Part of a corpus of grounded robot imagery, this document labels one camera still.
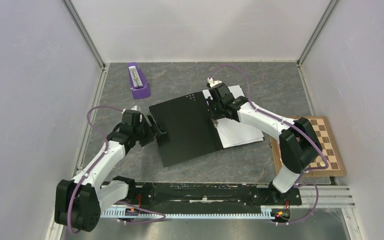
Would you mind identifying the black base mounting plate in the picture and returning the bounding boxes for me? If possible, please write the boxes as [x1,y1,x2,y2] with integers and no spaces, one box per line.
[124,182,302,215]

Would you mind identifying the white paper sheets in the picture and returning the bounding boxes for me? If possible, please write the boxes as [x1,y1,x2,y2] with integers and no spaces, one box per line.
[201,84,265,149]

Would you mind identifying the wooden chessboard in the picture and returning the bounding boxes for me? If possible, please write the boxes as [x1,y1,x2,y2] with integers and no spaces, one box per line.
[269,116,347,177]

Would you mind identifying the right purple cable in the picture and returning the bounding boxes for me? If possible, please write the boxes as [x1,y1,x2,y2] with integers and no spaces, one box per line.
[208,64,320,226]

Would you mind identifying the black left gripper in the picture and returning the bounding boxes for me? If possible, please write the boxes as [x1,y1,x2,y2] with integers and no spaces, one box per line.
[133,113,166,148]

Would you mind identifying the aluminium frame rail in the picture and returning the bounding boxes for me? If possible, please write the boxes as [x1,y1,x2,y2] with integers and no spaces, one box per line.
[55,184,356,220]

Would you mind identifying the black folder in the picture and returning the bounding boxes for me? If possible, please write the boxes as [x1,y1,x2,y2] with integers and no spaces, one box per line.
[149,91,224,168]

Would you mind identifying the purple metronome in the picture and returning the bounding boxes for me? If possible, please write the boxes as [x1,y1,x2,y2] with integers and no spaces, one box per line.
[128,62,152,100]

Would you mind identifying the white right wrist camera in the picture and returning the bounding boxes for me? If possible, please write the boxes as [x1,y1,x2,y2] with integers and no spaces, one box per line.
[206,77,223,89]

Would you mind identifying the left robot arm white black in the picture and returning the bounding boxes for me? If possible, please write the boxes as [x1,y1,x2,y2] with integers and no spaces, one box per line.
[54,106,166,235]

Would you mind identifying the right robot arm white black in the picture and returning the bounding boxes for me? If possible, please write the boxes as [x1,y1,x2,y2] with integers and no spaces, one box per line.
[206,78,324,204]

